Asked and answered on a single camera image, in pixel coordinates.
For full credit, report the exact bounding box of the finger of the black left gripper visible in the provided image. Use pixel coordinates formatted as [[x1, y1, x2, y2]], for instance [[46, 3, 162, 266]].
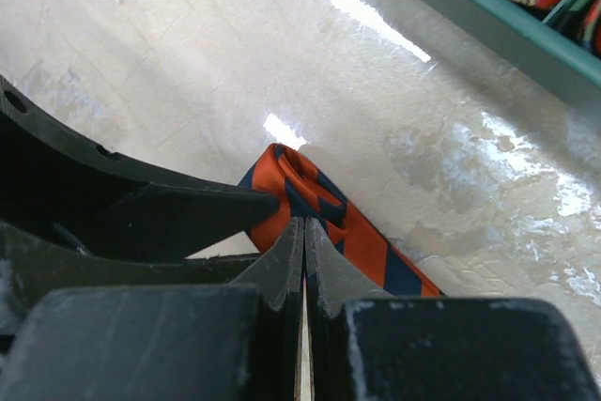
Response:
[[1, 223, 258, 354], [1, 79, 280, 260]]

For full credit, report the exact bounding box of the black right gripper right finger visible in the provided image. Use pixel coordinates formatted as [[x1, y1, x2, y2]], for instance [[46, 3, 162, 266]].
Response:
[[305, 220, 600, 400]]

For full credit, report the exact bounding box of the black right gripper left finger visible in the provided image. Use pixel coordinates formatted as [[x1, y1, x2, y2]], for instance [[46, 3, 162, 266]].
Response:
[[1, 220, 304, 400]]

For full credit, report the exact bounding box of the orange navy striped tie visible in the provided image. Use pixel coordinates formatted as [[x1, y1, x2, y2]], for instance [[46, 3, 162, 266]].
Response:
[[239, 143, 443, 297]]

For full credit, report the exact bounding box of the rolled dark multicolour tie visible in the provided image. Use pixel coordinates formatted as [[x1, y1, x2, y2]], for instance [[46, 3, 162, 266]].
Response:
[[556, 0, 600, 57]]

